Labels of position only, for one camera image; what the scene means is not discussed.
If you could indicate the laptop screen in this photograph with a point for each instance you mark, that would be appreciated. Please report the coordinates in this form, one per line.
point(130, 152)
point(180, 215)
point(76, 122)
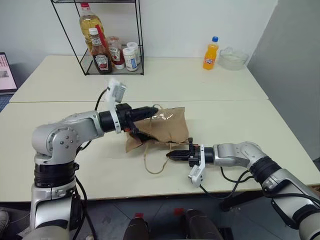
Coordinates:
point(6, 75)

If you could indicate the clear glass bowl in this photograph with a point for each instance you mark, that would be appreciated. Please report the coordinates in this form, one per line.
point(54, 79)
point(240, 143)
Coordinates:
point(232, 60)

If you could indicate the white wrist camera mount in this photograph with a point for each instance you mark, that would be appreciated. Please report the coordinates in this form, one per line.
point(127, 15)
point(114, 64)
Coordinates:
point(197, 175)
point(115, 90)

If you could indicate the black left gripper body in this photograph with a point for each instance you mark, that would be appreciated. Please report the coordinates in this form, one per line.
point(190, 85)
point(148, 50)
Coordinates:
point(126, 115)

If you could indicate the large yellow oil bottle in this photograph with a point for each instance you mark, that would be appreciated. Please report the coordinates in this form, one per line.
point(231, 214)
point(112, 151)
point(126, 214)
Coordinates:
point(87, 25)

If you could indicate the dark rounded shape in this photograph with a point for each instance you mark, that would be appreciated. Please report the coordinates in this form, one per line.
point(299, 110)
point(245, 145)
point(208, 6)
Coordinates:
point(136, 228)
point(200, 226)

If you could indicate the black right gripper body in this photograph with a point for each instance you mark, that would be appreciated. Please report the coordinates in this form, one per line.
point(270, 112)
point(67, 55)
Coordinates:
point(194, 153)

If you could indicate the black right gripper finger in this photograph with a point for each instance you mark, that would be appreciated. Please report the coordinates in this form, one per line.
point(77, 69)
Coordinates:
point(181, 158)
point(180, 152)

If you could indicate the ketchup bottle with red cap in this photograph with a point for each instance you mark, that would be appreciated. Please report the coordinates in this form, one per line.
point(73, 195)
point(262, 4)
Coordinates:
point(115, 53)

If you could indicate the white seasoning jar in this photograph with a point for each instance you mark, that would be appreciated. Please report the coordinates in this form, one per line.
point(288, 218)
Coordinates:
point(133, 47)
point(130, 60)

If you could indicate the black table leg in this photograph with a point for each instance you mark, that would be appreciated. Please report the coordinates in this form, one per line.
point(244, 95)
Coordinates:
point(233, 200)

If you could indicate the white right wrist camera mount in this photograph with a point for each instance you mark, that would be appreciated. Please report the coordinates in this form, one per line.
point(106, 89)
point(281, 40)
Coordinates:
point(197, 175)

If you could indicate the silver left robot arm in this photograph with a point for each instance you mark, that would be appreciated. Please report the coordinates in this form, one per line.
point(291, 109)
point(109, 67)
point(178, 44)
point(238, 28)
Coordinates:
point(57, 140)

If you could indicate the orange soda bottle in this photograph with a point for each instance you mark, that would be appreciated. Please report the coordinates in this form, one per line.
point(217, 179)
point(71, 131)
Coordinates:
point(210, 56)

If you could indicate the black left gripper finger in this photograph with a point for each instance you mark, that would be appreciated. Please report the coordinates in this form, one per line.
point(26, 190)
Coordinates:
point(146, 111)
point(137, 131)

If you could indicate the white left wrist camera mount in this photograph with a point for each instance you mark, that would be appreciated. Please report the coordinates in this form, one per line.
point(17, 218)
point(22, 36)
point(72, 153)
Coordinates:
point(115, 90)

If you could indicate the ketchup bottle with white cap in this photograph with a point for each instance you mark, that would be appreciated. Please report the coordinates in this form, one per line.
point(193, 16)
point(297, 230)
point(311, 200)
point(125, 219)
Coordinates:
point(101, 60)

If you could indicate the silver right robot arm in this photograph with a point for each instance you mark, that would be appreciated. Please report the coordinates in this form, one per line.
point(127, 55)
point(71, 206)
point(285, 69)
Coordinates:
point(240, 153)

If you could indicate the brown paper bag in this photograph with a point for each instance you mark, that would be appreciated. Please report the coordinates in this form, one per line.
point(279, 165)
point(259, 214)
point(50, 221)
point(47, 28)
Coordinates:
point(172, 127)

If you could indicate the grey shoe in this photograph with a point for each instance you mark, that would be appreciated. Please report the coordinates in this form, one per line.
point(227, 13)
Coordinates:
point(3, 221)

